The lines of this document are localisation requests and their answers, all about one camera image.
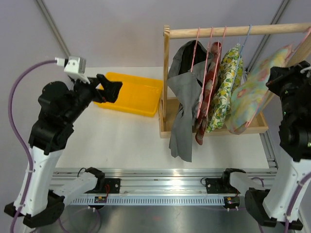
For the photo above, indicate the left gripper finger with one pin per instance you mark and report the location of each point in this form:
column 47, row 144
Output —
column 105, row 83
column 111, row 91

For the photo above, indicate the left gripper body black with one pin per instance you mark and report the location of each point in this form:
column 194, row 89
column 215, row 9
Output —
column 85, row 93

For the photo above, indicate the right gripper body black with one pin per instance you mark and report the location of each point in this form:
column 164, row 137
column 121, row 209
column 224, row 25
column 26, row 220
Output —
column 287, row 85

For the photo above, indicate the pastel tie-dye skirt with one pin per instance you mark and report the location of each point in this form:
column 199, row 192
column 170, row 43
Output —
column 248, row 99

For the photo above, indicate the lemon print skirt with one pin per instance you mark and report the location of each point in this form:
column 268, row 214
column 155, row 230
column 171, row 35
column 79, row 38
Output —
column 229, row 78

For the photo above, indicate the red plaid skirt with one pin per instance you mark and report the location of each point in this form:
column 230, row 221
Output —
column 210, row 84

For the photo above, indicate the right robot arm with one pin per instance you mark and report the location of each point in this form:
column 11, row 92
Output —
column 280, row 204

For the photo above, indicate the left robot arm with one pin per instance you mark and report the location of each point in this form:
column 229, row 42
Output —
column 60, row 107

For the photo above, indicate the grey skirt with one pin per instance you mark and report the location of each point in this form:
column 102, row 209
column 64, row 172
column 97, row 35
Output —
column 187, row 88

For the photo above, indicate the yellow plastic tray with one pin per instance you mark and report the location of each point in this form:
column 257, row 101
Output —
column 138, row 95

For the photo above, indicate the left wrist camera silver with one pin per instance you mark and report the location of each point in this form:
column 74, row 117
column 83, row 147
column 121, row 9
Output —
column 75, row 69

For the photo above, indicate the aluminium rail frame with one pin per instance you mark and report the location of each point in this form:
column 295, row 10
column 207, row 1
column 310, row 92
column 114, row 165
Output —
column 149, row 174

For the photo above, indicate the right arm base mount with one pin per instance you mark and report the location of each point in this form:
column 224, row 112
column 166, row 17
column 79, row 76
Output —
column 233, row 181

